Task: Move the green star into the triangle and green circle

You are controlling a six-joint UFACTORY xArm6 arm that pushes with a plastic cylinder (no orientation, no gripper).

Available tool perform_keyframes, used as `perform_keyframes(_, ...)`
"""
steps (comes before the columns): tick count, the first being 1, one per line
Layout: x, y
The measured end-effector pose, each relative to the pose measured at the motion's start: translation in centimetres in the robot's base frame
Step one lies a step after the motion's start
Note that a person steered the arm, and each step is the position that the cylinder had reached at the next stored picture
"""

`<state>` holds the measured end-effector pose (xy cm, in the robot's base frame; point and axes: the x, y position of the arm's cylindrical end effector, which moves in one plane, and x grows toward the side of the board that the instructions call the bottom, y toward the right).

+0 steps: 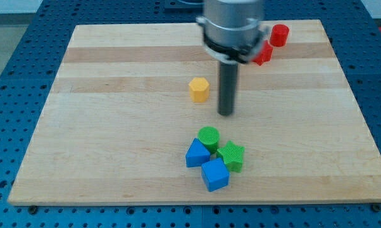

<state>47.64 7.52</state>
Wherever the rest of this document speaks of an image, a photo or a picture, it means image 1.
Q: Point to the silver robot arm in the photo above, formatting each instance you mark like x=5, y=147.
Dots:
x=232, y=30

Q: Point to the blue triangle block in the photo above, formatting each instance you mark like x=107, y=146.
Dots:
x=197, y=154

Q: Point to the green star block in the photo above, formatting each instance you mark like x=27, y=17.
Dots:
x=232, y=156

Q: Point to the red star block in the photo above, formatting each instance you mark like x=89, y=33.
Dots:
x=265, y=54

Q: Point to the yellow hexagon block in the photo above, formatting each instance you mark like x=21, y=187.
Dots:
x=199, y=89

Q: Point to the green cylinder block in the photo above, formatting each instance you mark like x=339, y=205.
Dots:
x=209, y=137

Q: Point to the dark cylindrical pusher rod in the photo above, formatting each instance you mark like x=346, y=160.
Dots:
x=227, y=84

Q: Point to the wooden board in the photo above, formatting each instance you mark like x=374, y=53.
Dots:
x=119, y=120

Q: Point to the blue cube block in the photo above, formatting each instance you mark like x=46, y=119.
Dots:
x=215, y=174

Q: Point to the red cylinder block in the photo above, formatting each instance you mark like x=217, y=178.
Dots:
x=279, y=35

